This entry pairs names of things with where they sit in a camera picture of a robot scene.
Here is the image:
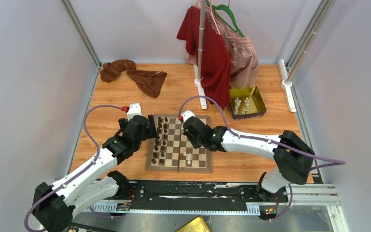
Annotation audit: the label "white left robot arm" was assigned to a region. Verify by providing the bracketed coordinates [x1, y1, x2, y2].
[31, 115, 157, 232]

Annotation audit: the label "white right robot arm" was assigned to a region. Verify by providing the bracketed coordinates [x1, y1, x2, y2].
[183, 116, 314, 202]

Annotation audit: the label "wooden chess board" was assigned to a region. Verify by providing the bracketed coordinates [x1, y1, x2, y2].
[145, 114, 213, 173]

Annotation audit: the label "white chess pieces in tray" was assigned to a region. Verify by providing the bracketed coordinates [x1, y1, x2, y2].
[234, 97, 250, 115]

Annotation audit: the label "brown crumpled cloth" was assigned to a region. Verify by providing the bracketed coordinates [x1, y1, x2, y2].
[100, 59, 167, 98]

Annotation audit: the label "yellow transparent tray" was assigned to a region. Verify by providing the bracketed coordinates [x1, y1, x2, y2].
[228, 86, 267, 121]

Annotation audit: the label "red hanging shirt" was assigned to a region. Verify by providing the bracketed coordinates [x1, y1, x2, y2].
[177, 6, 231, 109]

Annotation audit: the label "white clothes rack stand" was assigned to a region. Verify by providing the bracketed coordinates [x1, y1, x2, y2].
[194, 0, 208, 110]

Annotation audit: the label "pink hanging garment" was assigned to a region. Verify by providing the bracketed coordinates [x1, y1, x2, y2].
[185, 0, 260, 89]

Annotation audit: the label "yellow object at bottom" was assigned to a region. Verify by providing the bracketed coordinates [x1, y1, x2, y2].
[176, 216, 211, 232]

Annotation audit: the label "white corner rack foot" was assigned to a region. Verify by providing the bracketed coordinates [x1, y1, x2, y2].
[278, 59, 297, 113]

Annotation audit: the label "green clothes hanger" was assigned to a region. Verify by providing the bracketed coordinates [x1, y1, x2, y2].
[207, 0, 244, 37]

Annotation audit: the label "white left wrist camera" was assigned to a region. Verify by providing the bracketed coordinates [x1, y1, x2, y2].
[127, 103, 143, 121]

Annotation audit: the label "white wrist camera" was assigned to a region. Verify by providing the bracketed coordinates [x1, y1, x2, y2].
[127, 103, 143, 121]
[180, 110, 195, 122]

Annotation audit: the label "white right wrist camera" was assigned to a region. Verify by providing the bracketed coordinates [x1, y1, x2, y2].
[180, 110, 195, 122]

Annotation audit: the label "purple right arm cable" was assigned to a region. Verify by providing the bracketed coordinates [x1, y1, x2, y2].
[177, 95, 347, 171]

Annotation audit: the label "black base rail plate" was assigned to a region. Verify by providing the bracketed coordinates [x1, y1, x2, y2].
[86, 179, 288, 214]

